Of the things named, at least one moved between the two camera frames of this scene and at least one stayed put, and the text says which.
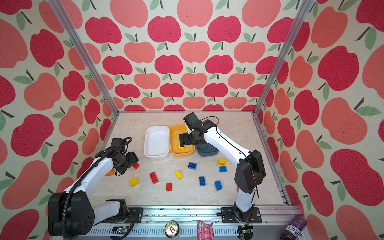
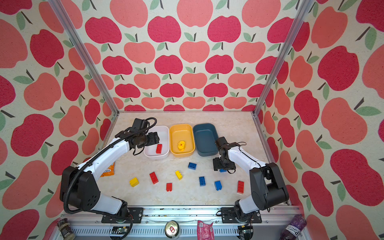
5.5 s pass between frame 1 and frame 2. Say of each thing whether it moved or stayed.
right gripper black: moved
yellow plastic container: stayed
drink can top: stayed
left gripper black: moved
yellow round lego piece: stayed
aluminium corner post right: stayed
